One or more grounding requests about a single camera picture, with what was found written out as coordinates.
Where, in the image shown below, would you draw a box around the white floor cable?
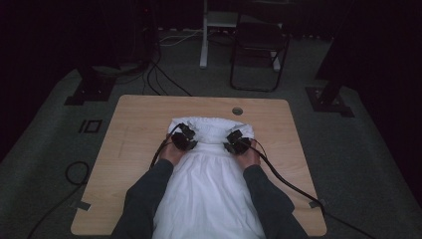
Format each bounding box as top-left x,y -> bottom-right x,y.
158,29 -> 204,48

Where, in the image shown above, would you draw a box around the white skirt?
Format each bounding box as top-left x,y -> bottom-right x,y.
152,117 -> 267,239

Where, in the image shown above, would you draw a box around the grey tape piece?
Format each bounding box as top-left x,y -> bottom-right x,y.
75,200 -> 92,212
309,198 -> 328,209

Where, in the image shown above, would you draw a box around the black stand base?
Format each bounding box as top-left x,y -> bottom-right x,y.
64,64 -> 117,107
305,76 -> 355,118

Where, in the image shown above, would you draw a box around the looped black floor cable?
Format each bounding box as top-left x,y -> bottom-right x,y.
26,160 -> 92,239

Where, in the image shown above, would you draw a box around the black folding chair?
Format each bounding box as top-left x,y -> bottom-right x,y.
229,21 -> 291,94

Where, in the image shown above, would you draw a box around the person's left hand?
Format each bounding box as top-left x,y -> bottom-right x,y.
159,133 -> 187,166

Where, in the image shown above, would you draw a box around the person's right hand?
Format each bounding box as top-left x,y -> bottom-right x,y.
236,138 -> 262,170

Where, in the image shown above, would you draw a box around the black floor cables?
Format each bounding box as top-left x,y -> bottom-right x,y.
141,59 -> 193,98

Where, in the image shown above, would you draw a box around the white desk frame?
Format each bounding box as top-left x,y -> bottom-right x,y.
199,0 -> 283,73

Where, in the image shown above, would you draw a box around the dark equipment rack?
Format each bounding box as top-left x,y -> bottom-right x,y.
130,0 -> 161,66

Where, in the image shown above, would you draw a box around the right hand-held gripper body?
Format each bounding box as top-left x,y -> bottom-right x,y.
231,135 -> 253,155

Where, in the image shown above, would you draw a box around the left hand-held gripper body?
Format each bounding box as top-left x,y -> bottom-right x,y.
170,131 -> 199,152

